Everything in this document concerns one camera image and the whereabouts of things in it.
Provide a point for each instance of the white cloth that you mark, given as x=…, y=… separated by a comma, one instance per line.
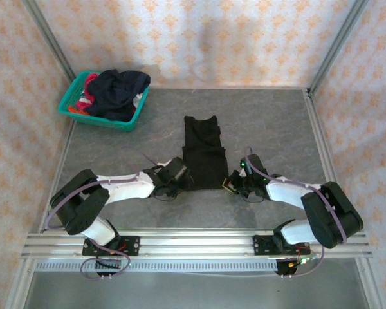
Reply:
x=141, y=99

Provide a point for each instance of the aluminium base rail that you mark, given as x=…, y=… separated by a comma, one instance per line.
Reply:
x=196, y=241

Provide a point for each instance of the aluminium frame post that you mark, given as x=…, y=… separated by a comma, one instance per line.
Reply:
x=334, y=48
x=51, y=42

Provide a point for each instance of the teal plastic laundry basket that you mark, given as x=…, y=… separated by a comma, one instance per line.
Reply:
x=99, y=122

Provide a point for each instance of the orange cloth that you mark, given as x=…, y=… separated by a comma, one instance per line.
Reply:
x=75, y=110

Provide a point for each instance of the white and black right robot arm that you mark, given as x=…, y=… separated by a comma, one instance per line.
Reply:
x=286, y=193

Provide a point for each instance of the aluminium table side rail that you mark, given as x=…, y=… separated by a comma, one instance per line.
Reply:
x=320, y=141
x=59, y=161

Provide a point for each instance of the red cloth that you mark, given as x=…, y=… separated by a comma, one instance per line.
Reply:
x=89, y=82

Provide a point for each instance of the black t-shirt with round print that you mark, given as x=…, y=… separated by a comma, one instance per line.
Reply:
x=206, y=154

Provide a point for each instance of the navy blue t-shirt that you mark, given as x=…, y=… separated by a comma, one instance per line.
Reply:
x=115, y=93

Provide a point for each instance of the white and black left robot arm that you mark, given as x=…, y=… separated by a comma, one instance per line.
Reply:
x=128, y=190

